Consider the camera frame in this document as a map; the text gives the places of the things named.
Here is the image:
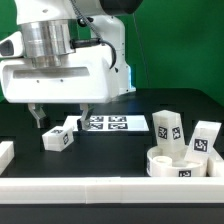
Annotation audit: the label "white round stool seat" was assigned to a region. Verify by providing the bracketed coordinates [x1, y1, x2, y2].
[146, 146, 207, 177]

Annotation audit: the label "white U-shaped fence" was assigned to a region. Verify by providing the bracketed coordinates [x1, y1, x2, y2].
[0, 139, 224, 205]

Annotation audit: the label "white marker sheet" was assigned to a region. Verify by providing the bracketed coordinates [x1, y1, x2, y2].
[63, 115, 150, 133]

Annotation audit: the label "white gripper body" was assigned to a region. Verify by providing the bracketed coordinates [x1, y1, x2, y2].
[0, 51, 119, 103]

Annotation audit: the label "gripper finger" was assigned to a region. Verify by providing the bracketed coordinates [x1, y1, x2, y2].
[28, 103, 47, 128]
[77, 104, 94, 131]

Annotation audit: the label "black cables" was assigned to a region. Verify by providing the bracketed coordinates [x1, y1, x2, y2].
[68, 0, 118, 71]

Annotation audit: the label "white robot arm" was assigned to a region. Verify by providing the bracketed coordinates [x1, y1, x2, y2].
[0, 0, 143, 130]

